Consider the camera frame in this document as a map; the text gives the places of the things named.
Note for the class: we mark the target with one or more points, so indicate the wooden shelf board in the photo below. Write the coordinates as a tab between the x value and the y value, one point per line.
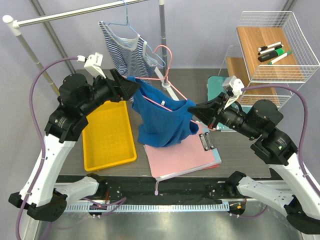
285	70
236	67

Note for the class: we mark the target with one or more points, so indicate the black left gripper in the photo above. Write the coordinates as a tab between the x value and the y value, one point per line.
120	88

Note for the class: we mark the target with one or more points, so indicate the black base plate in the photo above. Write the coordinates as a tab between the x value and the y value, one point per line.
142	190

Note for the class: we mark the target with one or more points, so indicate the yellow plastic tray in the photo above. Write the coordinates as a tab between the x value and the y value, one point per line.
108	139

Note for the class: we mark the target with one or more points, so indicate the upper wooden shelf board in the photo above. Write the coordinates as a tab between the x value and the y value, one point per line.
285	70

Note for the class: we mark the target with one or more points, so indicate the green highlighter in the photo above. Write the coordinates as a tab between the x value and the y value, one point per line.
270	55

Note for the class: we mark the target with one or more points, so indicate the blue white striped tank top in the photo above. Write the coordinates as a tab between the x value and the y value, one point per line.
129	56

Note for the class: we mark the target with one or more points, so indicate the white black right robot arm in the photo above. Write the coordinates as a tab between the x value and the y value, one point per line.
277	150

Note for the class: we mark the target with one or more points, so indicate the light blue clipboard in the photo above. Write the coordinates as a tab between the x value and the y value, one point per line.
209	146

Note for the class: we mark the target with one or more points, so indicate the black white marker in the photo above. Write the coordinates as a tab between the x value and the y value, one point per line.
272	49
269	46

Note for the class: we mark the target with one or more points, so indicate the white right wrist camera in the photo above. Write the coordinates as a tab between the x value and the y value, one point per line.
233	88

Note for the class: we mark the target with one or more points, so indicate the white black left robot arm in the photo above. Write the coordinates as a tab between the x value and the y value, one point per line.
78	99

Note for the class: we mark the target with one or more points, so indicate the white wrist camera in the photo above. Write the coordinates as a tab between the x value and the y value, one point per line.
92	64
233	88

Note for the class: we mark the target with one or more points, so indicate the white wire shelf rack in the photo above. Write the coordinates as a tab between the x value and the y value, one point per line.
305	56

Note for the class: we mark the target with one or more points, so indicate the lower wooden shelf board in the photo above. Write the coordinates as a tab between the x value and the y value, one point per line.
236	67

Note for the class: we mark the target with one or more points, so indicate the green white pen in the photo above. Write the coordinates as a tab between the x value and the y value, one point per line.
275	60

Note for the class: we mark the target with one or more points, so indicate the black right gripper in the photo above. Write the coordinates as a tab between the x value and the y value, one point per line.
208	112

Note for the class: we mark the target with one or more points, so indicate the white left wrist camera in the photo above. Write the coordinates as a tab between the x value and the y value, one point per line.
92	64

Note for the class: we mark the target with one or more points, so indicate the pink clipboard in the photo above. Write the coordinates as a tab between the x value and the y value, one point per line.
180	157

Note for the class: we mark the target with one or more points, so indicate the white slotted cable duct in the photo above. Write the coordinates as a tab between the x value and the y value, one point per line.
85	207

